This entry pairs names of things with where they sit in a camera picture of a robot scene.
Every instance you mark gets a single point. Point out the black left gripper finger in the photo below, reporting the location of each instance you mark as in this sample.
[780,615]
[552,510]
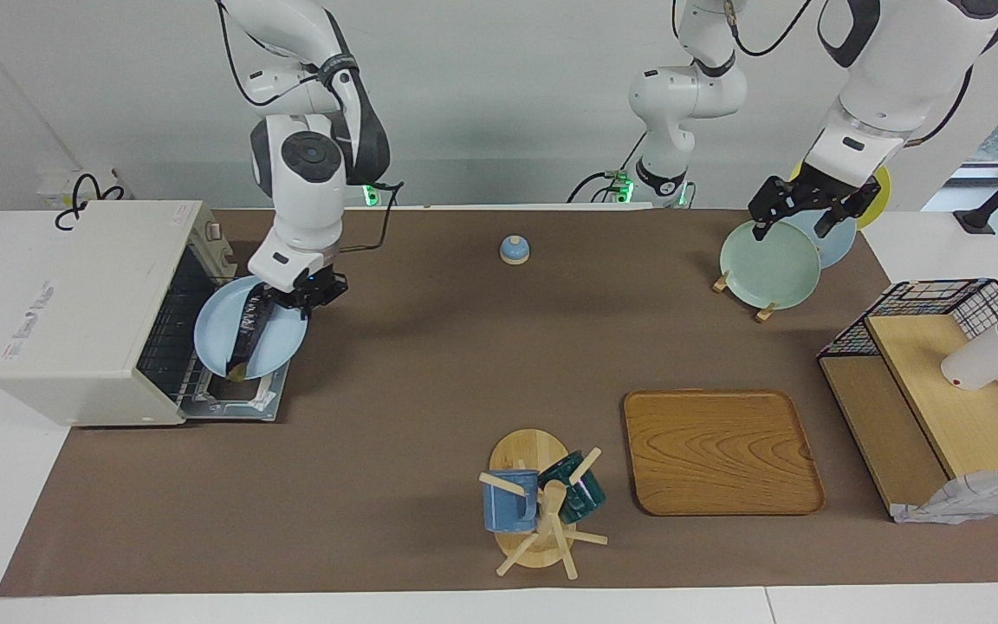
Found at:
[761,229]
[825,224]

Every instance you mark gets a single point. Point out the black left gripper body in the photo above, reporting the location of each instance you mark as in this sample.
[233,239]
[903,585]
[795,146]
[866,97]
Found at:
[815,192]

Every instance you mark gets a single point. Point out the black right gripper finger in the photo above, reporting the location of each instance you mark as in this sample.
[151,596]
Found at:
[303,311]

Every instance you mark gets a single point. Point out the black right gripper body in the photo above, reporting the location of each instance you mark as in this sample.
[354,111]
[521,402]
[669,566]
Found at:
[304,288]

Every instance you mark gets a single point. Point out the dark purple eggplant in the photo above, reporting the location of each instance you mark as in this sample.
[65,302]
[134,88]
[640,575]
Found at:
[248,338]

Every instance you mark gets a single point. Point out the light blue round plate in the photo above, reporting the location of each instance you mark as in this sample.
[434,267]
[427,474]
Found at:
[217,334]

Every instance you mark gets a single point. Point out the oven door with glass window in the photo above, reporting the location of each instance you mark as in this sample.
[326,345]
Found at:
[239,400]

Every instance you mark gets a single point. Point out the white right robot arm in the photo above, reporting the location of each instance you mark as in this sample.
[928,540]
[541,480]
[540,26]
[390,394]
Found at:
[308,156]

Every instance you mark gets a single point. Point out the white toaster oven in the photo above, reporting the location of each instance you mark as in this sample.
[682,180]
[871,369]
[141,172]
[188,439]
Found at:
[83,321]

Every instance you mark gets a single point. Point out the pale grey-blue plate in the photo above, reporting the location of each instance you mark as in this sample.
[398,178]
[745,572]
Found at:
[841,247]

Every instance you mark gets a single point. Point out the pale green plate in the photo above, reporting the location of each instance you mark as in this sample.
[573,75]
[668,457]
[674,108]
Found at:
[767,269]

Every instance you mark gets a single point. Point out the yellow plate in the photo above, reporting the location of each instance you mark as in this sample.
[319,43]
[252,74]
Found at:
[880,195]

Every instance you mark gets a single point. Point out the wooden plate rack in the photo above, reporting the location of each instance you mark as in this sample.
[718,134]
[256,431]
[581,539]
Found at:
[763,314]

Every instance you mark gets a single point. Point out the brown table mat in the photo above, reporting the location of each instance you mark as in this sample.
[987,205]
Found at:
[430,390]

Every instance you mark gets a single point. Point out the white cup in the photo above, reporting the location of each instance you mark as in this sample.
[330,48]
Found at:
[980,360]

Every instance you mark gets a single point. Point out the wooden serving tray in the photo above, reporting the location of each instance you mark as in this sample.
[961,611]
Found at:
[724,451]

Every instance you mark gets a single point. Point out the wooden stepped shelf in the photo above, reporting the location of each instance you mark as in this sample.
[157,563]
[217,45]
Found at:
[958,425]

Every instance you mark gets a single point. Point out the wooden mug tree stand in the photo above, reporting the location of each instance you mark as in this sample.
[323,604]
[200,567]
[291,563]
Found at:
[527,451]

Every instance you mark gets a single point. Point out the blue ceramic mug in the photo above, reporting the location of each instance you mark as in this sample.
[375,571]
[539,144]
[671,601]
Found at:
[506,507]

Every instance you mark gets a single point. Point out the grey white patterned cloth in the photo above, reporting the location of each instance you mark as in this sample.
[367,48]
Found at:
[975,494]

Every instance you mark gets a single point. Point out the dark green ceramic mug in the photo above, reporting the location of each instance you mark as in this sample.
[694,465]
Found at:
[586,498]

